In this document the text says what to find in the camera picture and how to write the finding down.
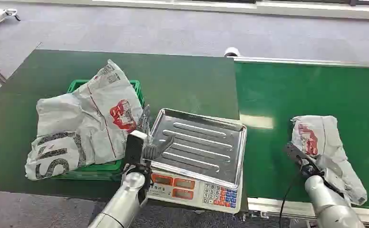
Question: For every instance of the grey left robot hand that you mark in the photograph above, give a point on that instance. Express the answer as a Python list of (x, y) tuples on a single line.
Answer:
[(154, 149)]

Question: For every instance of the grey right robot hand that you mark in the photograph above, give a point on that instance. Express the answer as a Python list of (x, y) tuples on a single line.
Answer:
[(299, 159)]

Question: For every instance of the small grey parcel red print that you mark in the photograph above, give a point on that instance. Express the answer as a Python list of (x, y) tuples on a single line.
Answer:
[(326, 138)]

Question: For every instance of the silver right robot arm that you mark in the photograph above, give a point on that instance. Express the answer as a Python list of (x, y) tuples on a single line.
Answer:
[(332, 207)]

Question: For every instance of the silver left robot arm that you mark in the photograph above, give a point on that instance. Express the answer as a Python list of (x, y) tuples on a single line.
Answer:
[(123, 201)]

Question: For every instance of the steel scale tray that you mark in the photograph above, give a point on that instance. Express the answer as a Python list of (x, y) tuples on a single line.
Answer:
[(200, 144)]

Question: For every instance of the green plastic crate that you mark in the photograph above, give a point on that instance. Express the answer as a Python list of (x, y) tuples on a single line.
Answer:
[(102, 170)]

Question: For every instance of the white electronic scale with keypad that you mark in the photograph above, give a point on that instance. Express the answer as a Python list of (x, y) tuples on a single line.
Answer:
[(190, 192)]

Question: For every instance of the large grey parcel red print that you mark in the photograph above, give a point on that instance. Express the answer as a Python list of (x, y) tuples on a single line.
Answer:
[(109, 104)]

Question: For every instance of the green conveyor belt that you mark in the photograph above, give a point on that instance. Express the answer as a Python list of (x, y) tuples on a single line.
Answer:
[(298, 94)]

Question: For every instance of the grey parcel black lettering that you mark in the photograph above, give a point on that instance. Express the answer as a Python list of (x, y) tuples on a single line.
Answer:
[(57, 138)]

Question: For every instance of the white conveyor roller end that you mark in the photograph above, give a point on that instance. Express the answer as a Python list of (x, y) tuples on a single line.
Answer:
[(232, 52)]

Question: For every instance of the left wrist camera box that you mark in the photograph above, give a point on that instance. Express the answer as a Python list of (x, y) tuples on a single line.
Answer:
[(134, 148)]

